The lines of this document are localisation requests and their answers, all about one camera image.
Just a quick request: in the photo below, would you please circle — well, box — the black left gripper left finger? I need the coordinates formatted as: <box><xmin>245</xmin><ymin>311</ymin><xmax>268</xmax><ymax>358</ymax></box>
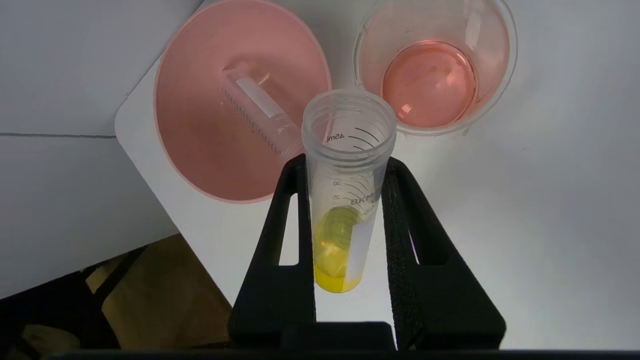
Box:
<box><xmin>228</xmin><ymin>153</ymin><xmax>317</xmax><ymax>351</ymax></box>

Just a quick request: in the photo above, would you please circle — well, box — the dark background furniture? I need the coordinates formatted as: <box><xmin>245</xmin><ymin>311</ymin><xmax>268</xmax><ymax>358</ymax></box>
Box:
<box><xmin>0</xmin><ymin>232</ymin><xmax>236</xmax><ymax>360</ymax></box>

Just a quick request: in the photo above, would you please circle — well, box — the pink plastic bowl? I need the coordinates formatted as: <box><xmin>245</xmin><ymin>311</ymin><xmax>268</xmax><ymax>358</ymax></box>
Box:
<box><xmin>153</xmin><ymin>0</ymin><xmax>334</xmax><ymax>205</ymax></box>

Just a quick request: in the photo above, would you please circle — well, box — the test tube with yellow pigment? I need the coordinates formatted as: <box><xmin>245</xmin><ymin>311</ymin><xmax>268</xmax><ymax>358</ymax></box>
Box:
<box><xmin>301</xmin><ymin>88</ymin><xmax>399</xmax><ymax>294</ymax></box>

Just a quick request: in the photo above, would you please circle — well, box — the test tube with red pigment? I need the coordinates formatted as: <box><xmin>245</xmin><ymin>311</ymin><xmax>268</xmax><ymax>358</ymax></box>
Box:
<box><xmin>219</xmin><ymin>64</ymin><xmax>305</xmax><ymax>160</ymax></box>

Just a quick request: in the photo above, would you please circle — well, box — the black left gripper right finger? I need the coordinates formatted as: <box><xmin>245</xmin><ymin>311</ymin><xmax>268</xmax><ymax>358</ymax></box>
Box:
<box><xmin>380</xmin><ymin>157</ymin><xmax>507</xmax><ymax>351</ymax></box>

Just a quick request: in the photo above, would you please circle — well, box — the clear glass beaker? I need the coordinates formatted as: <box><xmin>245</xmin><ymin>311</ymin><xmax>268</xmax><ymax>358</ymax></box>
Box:
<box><xmin>352</xmin><ymin>0</ymin><xmax>519</xmax><ymax>137</ymax></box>

